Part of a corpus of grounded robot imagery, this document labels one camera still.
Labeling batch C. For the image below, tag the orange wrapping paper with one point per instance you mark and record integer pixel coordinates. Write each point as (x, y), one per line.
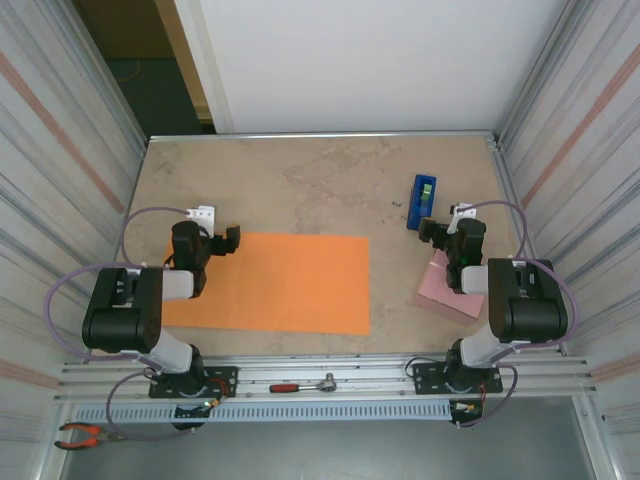
(300, 285)

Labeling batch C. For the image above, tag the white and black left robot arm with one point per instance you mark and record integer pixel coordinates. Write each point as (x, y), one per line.
(120, 310)

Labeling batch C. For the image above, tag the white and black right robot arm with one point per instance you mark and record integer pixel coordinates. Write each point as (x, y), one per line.
(530, 310)

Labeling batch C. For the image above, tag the blue tape dispenser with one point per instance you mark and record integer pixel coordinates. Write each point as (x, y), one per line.
(417, 212)

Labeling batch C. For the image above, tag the yellow power connector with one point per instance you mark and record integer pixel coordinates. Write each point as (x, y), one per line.
(471, 408)
(212, 402)

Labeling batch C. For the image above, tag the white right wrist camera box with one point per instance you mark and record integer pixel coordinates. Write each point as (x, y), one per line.
(462, 210)

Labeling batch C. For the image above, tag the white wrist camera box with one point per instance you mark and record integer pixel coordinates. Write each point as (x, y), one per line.
(462, 210)
(205, 215)

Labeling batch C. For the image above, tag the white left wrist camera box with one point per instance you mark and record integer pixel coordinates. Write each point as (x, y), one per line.
(205, 215)

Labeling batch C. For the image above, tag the aluminium table side rail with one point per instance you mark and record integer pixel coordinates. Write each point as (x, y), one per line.
(505, 180)

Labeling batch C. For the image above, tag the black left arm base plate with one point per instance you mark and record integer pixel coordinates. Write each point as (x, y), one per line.
(225, 375)

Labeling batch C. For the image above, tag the aluminium table edge rail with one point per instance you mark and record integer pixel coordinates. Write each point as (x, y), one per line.
(325, 135)

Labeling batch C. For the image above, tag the aluminium mounting rail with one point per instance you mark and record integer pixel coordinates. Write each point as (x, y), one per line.
(375, 362)

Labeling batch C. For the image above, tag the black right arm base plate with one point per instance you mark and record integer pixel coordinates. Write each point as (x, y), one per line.
(425, 375)

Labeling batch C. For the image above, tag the white door frame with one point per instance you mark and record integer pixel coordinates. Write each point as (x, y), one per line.
(200, 65)

